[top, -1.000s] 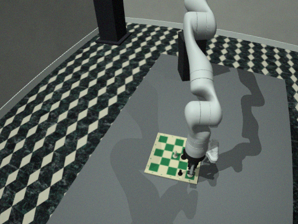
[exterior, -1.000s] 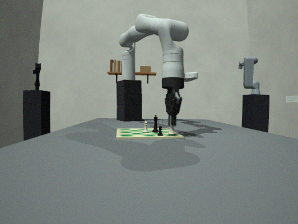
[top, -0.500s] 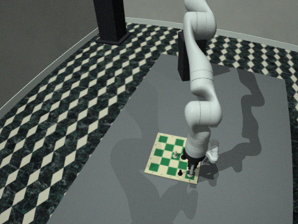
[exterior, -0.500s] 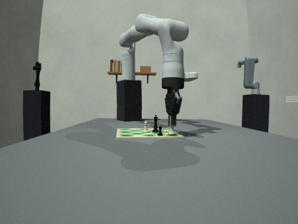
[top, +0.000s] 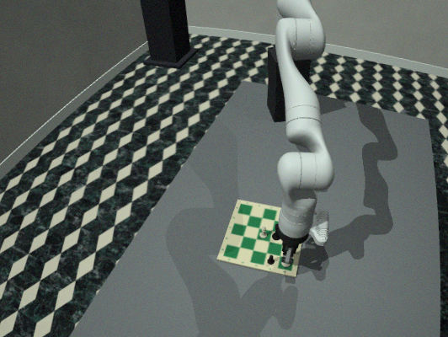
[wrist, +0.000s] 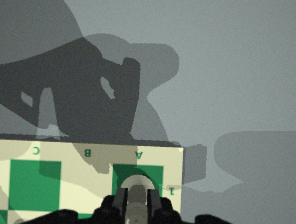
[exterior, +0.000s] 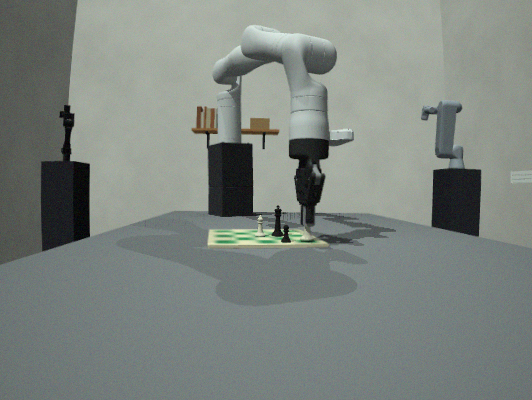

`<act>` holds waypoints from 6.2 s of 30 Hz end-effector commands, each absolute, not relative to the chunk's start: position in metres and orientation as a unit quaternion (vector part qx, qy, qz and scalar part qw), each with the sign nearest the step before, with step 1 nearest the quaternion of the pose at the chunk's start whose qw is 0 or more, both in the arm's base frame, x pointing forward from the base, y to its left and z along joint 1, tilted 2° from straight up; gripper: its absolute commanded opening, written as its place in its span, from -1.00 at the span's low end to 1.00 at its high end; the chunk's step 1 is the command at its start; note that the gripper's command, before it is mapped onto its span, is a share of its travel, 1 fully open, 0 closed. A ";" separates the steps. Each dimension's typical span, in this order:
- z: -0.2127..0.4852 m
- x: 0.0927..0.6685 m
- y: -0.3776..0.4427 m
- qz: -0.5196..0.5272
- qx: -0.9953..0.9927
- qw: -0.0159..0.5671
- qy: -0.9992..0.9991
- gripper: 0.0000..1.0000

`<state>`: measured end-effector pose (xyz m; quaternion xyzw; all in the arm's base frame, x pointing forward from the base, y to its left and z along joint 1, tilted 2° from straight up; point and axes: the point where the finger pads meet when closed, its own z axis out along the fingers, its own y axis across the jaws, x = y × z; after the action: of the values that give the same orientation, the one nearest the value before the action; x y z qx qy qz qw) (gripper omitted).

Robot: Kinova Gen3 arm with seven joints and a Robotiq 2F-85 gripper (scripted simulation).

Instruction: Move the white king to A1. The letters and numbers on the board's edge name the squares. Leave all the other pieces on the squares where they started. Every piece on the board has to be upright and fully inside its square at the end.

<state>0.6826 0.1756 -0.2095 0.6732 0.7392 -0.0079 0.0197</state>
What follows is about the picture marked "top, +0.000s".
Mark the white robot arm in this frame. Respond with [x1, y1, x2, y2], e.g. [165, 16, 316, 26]
[275, 0, 334, 246]

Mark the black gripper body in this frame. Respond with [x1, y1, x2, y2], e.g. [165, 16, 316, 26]
[277, 225, 309, 253]

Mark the green and cream chessboard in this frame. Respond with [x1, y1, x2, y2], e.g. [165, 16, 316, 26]
[217, 200, 301, 277]

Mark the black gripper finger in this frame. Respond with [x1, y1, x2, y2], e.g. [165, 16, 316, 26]
[281, 242, 299, 264]

